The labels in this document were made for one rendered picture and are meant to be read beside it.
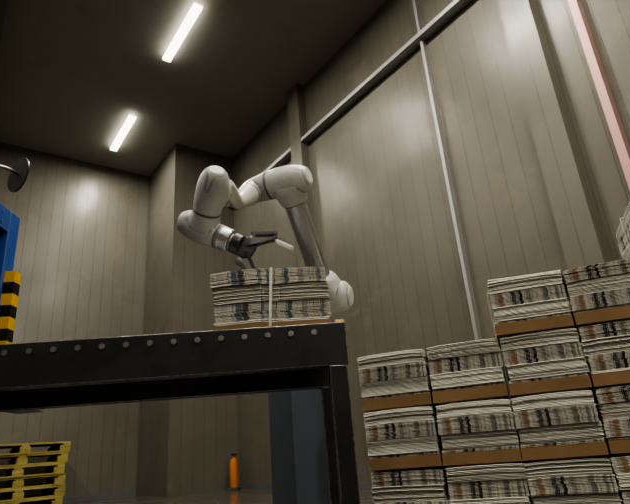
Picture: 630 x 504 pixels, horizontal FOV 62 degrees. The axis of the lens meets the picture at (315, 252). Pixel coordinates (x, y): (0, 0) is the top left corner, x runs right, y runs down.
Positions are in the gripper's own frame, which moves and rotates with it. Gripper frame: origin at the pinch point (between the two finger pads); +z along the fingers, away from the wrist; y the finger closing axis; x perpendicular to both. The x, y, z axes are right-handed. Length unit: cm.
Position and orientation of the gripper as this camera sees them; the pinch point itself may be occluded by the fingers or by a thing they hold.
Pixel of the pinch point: (282, 263)
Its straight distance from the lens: 187.3
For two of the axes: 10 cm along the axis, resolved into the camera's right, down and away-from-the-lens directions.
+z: 9.2, 3.8, -1.3
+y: -4.0, 8.5, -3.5
